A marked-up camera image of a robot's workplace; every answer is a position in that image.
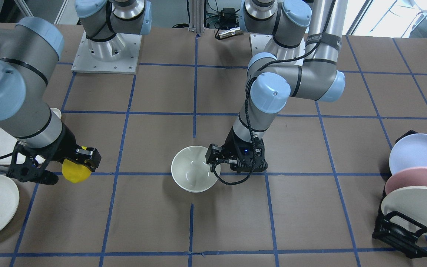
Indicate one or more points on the pink plate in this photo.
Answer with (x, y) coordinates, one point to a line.
(414, 176)

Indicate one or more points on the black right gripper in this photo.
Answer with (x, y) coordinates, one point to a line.
(64, 142)

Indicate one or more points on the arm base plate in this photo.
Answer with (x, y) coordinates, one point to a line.
(266, 43)
(117, 56)

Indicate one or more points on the black dish rack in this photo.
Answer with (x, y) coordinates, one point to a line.
(397, 236)

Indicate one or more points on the light blue plate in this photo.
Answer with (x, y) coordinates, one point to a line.
(408, 152)

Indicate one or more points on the aluminium frame post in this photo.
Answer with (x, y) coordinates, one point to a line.
(197, 16)

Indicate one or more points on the silver metal connector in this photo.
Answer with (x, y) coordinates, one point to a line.
(236, 31)

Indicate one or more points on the cream plate in rack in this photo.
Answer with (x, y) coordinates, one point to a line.
(410, 201)

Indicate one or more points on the yellow lemon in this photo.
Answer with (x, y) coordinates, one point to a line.
(75, 172)

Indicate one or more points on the black power adapter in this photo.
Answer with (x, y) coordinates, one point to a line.
(228, 15)

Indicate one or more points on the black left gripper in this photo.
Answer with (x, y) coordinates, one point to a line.
(231, 144)

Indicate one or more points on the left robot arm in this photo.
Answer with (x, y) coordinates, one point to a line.
(299, 61)

